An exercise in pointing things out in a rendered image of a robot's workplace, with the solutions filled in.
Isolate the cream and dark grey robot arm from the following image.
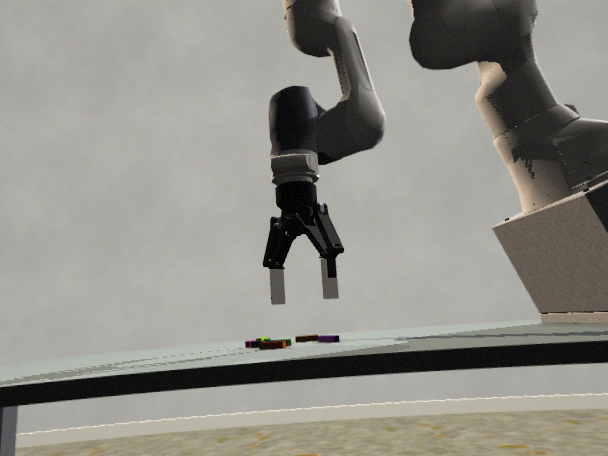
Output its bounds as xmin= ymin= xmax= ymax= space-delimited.
xmin=269 ymin=0 xmax=608 ymax=213

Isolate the purple rod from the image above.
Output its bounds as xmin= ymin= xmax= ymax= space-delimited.
xmin=317 ymin=335 xmax=340 ymax=343

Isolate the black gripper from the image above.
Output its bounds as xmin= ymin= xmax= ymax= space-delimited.
xmin=263 ymin=180 xmax=344 ymax=305

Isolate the orange rod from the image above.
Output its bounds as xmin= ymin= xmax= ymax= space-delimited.
xmin=295 ymin=335 xmax=318 ymax=343
xmin=259 ymin=341 xmax=286 ymax=350

